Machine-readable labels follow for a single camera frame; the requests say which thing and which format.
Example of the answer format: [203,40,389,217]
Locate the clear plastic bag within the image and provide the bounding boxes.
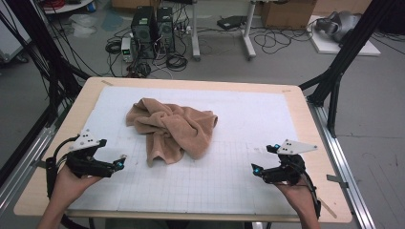
[68,13,98,38]

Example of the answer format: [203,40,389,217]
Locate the thin wooden stick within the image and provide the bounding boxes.
[316,195,338,219]

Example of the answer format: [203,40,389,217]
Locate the black flat device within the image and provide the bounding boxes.
[216,14,248,31]

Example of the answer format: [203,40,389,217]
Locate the white table stand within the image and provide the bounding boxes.
[190,0,258,62]

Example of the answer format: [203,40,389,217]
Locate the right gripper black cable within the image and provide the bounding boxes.
[297,163,323,221]

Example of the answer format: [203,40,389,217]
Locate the person's right hand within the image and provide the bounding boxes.
[274,180,315,218]

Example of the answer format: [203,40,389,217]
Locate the white power supply unit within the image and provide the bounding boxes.
[120,36,137,63]

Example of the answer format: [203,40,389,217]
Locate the person's left hand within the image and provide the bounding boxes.
[50,165,103,212]

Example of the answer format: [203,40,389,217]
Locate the grey rounded device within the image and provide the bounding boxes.
[314,10,363,44]

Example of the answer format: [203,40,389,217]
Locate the aluminium rail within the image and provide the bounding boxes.
[0,104,70,218]
[307,97,377,229]

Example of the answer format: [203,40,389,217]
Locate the black tape strip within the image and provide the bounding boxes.
[32,159,49,170]

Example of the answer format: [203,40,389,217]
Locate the brown towel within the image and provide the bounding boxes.
[125,97,220,168]

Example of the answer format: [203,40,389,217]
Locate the large cardboard box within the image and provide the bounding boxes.
[261,0,318,31]

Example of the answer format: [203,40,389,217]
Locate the loose black floor cables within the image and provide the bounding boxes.
[252,26,315,55]

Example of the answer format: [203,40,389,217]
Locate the large black computer tower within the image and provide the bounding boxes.
[131,5,159,60]

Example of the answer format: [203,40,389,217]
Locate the white grid mat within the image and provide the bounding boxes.
[67,85,299,217]

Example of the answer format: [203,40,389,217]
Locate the black metal frame with cables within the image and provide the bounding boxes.
[0,0,92,128]

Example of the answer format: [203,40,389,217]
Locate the small black cable coil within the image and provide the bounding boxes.
[104,39,123,55]

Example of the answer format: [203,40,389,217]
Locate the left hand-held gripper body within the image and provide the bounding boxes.
[65,128,117,179]

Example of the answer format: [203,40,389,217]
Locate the round white table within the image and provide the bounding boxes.
[40,0,96,15]

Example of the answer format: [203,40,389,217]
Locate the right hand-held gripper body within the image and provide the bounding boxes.
[262,138,319,186]

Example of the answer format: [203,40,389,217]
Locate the slim black computer tower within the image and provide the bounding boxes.
[156,7,177,53]

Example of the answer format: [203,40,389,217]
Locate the white floor board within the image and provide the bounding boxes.
[307,14,382,57]

